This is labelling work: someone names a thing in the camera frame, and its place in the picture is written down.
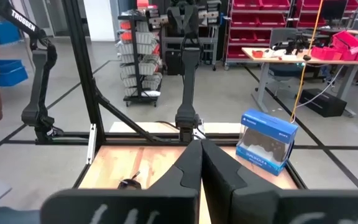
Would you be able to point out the red plastic bin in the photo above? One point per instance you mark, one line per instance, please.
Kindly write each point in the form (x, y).
(325, 53)
(357, 55)
(345, 40)

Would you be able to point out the blue game controller box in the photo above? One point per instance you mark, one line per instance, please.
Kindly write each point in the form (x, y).
(269, 124)

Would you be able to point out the black desktop machine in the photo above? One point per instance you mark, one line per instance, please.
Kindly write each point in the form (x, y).
(291, 43)

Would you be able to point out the black aluminium table frame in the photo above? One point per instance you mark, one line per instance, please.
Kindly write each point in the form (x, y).
(79, 62)

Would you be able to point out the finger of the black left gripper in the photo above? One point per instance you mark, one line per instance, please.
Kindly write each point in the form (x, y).
(174, 18)
(192, 18)

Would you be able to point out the black computer monitor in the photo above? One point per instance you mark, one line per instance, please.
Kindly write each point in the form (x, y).
(334, 11)

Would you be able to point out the grey office chair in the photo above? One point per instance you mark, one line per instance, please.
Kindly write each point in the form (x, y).
(283, 71)

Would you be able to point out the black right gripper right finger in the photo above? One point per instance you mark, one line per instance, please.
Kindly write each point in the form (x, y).
(228, 193)

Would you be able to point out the black floor box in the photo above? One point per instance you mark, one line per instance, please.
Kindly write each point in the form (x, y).
(322, 102)

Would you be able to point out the black cart with grey bins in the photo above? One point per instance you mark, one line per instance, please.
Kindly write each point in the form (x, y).
(141, 62)

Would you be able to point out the wooden top desk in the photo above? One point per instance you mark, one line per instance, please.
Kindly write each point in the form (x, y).
(291, 59)

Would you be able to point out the small orange red object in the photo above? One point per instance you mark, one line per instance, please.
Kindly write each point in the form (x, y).
(257, 53)

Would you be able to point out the silver frame bracket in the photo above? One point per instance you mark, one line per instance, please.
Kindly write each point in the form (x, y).
(91, 146)

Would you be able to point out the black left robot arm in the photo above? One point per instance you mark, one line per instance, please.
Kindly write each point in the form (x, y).
(189, 81)

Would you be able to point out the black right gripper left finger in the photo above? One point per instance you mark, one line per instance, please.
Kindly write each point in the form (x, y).
(166, 205)

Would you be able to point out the shelf with red bins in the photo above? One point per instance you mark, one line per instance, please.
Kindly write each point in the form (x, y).
(309, 18)
(250, 34)

